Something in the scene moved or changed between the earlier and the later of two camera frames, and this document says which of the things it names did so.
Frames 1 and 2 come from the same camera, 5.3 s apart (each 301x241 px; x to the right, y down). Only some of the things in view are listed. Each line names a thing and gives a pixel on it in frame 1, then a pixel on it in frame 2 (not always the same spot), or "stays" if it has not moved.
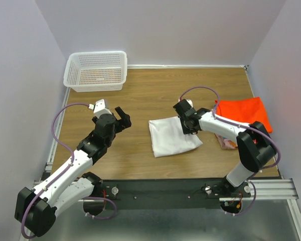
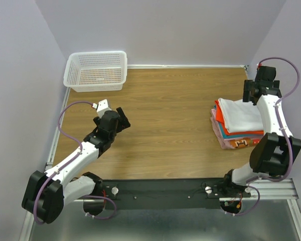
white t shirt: (168, 137) → (242, 116)
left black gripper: (124, 122) stays
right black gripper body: (185, 128) → (248, 85)
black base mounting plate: (168, 194) stays
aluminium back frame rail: (155, 66) stays
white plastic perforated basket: (96, 71) stays
